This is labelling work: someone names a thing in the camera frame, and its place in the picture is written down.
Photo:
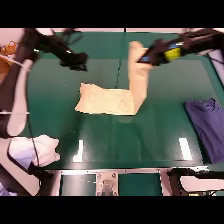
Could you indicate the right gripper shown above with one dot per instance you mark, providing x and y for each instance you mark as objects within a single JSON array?
[{"x": 154, "y": 53}]

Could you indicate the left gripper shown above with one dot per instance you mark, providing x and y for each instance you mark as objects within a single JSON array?
[{"x": 75, "y": 60}]

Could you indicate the cream shirt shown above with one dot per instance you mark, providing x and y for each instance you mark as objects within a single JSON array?
[{"x": 106, "y": 100}]

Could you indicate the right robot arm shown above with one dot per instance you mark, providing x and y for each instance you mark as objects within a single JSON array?
[{"x": 200, "y": 40}]

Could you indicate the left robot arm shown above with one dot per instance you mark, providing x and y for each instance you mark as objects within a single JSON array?
[{"x": 19, "y": 96}]

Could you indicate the orange garment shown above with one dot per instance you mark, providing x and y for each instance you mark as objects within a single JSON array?
[{"x": 7, "y": 49}]

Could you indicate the purple T-shirt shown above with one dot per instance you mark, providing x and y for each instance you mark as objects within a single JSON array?
[{"x": 208, "y": 126}]

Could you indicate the white garment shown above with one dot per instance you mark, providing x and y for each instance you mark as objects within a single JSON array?
[{"x": 45, "y": 150}]

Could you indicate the silver frame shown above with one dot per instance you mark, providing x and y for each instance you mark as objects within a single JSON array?
[{"x": 106, "y": 181}]

